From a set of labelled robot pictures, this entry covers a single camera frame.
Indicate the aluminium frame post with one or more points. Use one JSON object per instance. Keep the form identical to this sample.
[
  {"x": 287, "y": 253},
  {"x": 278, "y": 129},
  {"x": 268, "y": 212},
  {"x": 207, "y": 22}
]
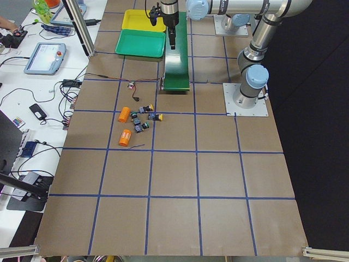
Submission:
[{"x": 80, "y": 27}]

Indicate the orange cylinder with white text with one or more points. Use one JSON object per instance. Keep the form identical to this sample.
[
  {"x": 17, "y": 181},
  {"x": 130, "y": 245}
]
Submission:
[{"x": 125, "y": 138}]

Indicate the green plastic bottle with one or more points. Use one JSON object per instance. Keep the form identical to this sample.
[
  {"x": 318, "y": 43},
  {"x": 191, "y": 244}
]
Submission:
[{"x": 42, "y": 10}]

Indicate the black joystick controller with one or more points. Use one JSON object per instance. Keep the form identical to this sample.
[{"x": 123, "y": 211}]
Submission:
[{"x": 13, "y": 41}]

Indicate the blue patterned cloth pouch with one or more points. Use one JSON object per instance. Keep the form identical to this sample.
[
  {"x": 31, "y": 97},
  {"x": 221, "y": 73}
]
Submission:
[{"x": 59, "y": 30}]

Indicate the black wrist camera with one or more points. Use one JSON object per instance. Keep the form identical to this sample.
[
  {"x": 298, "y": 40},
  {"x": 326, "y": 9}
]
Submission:
[{"x": 154, "y": 13}]

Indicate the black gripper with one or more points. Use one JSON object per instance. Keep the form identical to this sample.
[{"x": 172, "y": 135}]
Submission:
[{"x": 171, "y": 19}]

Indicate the yellow plastic tray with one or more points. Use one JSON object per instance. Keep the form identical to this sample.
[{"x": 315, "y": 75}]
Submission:
[{"x": 137, "y": 20}]

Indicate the green conveyor belt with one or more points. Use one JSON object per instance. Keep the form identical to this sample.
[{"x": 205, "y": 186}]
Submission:
[{"x": 176, "y": 71}]

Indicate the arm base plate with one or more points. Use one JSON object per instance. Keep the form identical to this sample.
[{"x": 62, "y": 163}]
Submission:
[
  {"x": 231, "y": 25},
  {"x": 237, "y": 104}
]

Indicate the plain orange cylinder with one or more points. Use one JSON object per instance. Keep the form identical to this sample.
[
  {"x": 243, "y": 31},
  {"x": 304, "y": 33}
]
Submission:
[{"x": 124, "y": 114}]

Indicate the black smartphone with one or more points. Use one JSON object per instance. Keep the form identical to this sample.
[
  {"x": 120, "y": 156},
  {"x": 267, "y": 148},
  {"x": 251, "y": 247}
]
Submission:
[{"x": 38, "y": 112}]

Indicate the green plastic tray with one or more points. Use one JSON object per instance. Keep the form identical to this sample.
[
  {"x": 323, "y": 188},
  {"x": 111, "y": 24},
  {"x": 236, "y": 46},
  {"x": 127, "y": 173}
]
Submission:
[{"x": 141, "y": 43}]

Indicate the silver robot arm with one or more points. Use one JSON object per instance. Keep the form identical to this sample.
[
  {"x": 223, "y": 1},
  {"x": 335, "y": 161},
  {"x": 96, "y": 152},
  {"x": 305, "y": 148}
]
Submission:
[{"x": 271, "y": 14}]

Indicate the yellow push button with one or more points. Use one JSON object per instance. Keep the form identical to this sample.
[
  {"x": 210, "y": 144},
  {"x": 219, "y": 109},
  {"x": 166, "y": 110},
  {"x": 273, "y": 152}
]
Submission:
[
  {"x": 155, "y": 117},
  {"x": 145, "y": 109}
]

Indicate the small motor controller board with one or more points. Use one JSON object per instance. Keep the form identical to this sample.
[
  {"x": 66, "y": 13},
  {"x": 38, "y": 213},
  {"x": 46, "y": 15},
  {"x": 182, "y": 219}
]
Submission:
[{"x": 131, "y": 85}]

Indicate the black power brick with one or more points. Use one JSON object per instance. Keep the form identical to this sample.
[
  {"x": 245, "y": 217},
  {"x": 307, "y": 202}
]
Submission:
[{"x": 92, "y": 22}]

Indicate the black power adapter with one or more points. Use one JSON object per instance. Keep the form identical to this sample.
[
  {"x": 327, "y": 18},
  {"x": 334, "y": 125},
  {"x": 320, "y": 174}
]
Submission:
[{"x": 71, "y": 83}]

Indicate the green push button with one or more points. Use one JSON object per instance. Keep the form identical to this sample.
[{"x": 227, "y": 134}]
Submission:
[
  {"x": 134, "y": 118},
  {"x": 141, "y": 127}
]

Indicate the grey teach pendant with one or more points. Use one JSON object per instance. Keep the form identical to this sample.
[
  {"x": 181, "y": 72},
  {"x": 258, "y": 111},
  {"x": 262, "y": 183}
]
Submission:
[
  {"x": 61, "y": 18},
  {"x": 46, "y": 59}
]

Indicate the blue usb hub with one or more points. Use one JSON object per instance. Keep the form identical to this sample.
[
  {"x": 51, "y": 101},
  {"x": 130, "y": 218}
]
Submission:
[{"x": 28, "y": 149}]

